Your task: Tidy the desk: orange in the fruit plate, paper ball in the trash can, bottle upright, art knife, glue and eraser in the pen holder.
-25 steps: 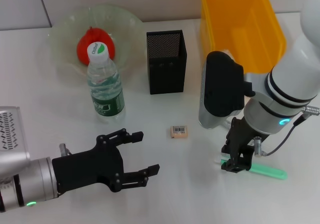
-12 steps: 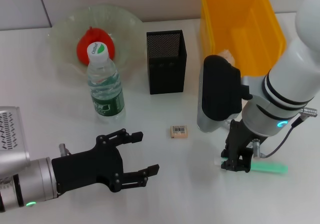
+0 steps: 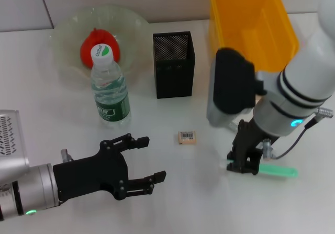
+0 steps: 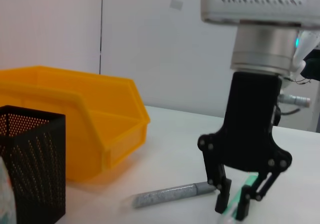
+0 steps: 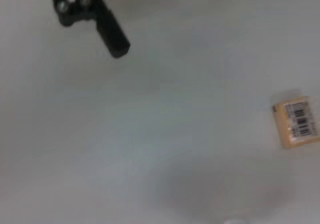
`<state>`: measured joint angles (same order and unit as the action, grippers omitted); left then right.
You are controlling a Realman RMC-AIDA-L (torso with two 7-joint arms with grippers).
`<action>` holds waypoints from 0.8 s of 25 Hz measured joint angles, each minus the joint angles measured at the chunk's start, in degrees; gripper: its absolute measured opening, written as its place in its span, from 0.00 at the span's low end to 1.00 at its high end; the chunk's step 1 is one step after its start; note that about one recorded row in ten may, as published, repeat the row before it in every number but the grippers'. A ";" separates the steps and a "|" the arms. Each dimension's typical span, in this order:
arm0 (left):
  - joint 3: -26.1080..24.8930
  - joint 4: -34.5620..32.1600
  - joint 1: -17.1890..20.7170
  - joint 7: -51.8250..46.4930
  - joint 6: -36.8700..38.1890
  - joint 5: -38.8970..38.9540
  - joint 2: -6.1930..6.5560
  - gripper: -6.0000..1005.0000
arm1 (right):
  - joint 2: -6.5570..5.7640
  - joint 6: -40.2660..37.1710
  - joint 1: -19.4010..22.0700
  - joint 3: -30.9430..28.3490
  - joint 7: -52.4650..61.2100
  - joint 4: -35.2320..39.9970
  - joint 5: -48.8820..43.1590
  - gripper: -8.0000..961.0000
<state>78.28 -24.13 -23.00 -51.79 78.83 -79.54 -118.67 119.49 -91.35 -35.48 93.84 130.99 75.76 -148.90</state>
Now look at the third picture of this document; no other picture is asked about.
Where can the black mesh pen holder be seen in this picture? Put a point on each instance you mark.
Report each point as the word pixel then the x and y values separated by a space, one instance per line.
pixel 174 79

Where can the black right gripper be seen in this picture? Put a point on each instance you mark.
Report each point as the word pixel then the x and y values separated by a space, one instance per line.
pixel 250 138

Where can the red-orange fruit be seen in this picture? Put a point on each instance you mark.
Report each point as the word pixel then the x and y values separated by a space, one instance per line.
pixel 87 48

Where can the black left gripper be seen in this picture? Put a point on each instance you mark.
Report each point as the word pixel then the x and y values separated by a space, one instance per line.
pixel 91 173

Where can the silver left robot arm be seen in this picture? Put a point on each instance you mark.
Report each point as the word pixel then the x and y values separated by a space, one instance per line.
pixel 34 189

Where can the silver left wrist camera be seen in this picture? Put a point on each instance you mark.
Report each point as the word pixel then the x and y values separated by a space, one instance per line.
pixel 10 139

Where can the yellow plastic storage bin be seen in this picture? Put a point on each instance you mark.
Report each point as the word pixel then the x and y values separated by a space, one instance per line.
pixel 248 14

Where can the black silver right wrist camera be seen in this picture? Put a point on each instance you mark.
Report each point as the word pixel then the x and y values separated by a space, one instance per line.
pixel 230 87

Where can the translucent green glass plate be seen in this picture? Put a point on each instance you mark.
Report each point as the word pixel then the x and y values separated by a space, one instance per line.
pixel 68 35

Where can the beige eraser with barcode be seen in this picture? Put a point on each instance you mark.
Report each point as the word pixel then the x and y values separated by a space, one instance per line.
pixel 187 137

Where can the clear water bottle green label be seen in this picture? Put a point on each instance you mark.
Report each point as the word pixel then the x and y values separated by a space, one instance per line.
pixel 110 87

